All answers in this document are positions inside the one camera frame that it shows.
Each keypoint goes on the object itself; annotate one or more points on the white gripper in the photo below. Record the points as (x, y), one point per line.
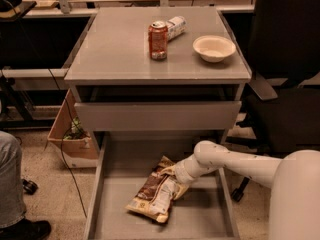
(180, 171)

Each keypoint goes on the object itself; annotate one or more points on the brown chip bag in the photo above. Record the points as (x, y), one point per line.
(156, 196)

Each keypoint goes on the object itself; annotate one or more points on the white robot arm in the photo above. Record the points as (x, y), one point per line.
(294, 182)

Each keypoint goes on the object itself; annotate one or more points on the open middle drawer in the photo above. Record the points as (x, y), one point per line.
(204, 212)

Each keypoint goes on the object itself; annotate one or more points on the closed top drawer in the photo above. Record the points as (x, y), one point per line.
(158, 116)

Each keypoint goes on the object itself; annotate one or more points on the grey drawer cabinet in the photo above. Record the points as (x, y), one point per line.
(113, 66)

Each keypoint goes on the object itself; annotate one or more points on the cardboard box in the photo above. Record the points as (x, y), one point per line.
(78, 153)

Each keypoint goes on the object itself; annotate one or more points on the black office chair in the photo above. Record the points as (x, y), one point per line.
(280, 40)

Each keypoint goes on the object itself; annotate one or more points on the green item in box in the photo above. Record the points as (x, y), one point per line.
(75, 130)

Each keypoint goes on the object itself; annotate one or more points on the white paper bowl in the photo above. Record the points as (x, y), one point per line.
(214, 49)

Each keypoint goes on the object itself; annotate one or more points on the red soda can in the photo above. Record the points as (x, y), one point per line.
(158, 38)

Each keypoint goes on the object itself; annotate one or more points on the black shoe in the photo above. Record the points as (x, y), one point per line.
(26, 230)

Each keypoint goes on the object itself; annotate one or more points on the person leg in jeans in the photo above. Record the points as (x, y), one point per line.
(12, 206)

